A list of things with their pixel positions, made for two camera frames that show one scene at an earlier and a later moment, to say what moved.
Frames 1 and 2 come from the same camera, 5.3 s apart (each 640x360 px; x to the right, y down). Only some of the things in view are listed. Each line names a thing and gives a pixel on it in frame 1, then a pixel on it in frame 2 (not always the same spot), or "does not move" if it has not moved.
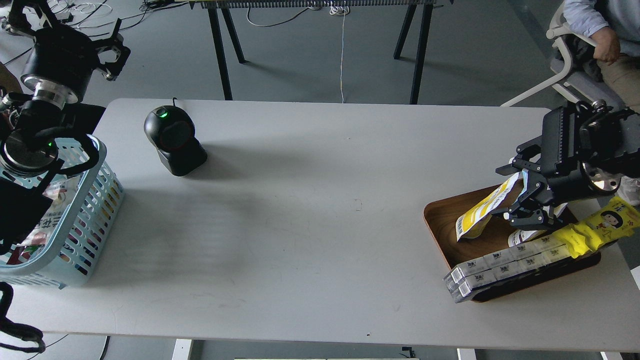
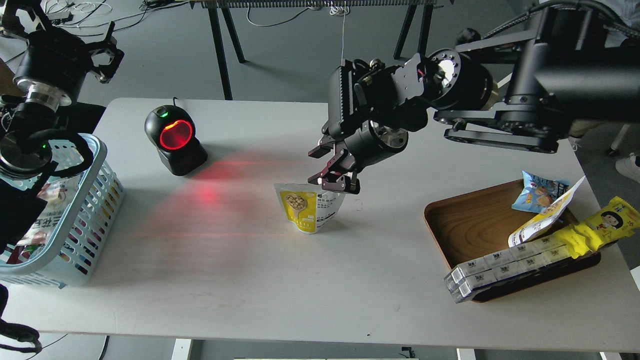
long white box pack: x=489 y=268 does not move
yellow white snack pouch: x=472 y=222 -> x=308 y=206
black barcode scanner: x=171 y=130 does not move
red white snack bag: x=60 y=191 does not move
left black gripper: x=60 y=65 does not move
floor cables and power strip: x=75 y=12 does not move
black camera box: x=598 y=135 -> x=341 y=98
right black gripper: x=590 y=179 -> x=370 y=141
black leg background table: x=220 y=12 does not move
